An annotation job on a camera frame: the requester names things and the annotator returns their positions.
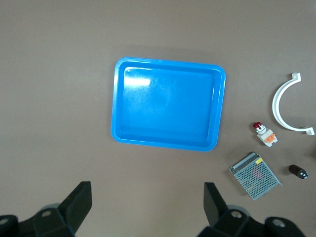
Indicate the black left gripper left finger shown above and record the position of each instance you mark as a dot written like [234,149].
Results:
[76,209]

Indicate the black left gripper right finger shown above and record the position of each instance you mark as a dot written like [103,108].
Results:
[213,207]

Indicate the dark cylindrical capacitor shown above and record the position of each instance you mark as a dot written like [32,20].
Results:
[296,169]

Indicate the metal mesh power supply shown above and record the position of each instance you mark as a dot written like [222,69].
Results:
[254,176]

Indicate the red button white orange body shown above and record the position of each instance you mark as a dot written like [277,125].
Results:
[267,138]

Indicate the blue plastic tray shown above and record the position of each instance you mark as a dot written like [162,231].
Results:
[168,106]

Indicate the large white pipe clamp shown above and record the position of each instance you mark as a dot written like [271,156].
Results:
[276,106]

